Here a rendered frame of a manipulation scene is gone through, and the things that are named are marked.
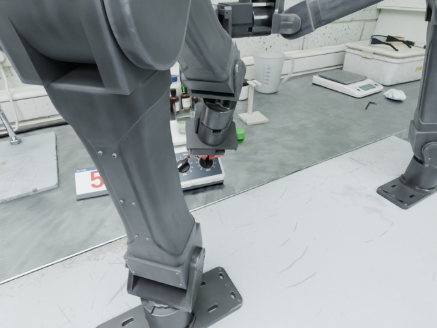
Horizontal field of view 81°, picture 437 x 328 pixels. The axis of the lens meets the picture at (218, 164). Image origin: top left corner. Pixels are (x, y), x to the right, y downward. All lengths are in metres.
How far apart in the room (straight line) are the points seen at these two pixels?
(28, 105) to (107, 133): 0.90
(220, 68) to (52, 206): 0.48
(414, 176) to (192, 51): 0.57
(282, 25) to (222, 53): 0.27
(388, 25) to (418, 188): 1.32
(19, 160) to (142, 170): 0.68
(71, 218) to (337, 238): 0.52
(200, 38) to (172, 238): 0.19
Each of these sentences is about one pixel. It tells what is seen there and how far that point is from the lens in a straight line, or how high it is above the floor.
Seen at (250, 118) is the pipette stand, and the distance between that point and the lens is 0.91.
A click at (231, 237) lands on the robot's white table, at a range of 0.50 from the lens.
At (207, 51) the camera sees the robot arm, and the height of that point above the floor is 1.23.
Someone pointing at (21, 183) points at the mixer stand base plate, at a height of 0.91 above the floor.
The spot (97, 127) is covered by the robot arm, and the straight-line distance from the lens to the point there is 0.17.
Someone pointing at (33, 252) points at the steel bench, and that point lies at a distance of 0.58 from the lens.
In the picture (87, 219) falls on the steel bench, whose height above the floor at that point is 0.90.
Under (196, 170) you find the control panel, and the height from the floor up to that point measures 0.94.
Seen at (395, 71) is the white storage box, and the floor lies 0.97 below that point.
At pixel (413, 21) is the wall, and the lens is 1.84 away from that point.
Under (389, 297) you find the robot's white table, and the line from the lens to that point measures 0.51.
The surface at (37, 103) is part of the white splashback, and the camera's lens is 1.06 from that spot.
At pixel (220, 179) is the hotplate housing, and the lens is 0.60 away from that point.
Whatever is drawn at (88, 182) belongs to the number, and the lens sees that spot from 0.65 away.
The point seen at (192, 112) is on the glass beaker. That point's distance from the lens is 0.61.
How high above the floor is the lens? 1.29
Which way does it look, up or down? 35 degrees down
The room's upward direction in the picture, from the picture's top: straight up
